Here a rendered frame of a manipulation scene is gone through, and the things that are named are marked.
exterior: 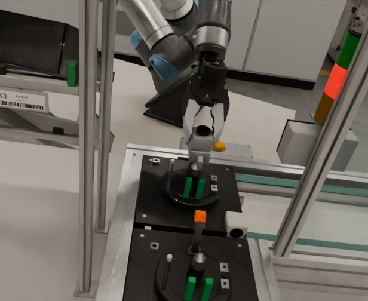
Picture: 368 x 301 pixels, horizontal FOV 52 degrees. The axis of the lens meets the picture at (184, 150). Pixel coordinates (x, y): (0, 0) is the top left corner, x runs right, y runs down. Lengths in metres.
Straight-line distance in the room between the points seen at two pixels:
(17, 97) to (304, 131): 0.46
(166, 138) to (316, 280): 0.65
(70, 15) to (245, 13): 1.64
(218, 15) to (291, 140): 0.34
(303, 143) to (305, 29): 3.35
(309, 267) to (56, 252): 0.55
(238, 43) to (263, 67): 0.37
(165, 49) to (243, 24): 2.92
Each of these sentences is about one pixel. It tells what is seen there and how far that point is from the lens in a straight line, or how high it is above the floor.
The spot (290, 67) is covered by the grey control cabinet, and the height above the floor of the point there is 0.22.
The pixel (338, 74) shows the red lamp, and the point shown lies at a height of 1.35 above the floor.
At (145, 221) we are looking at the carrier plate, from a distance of 0.81.
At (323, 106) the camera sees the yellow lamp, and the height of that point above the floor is 1.29.
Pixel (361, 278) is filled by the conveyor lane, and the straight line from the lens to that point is 0.95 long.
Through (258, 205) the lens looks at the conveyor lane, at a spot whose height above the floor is 0.92.
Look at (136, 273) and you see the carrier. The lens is 0.72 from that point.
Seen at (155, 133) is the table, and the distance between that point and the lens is 1.28.
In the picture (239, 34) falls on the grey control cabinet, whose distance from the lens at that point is 3.88.
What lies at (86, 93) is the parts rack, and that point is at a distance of 0.53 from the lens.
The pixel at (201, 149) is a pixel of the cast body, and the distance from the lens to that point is 0.79.
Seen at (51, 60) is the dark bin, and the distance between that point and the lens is 0.57.
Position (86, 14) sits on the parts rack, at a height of 1.41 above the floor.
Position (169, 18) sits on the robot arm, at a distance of 1.32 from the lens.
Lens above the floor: 1.55
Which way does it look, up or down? 34 degrees down
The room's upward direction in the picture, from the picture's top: 11 degrees clockwise
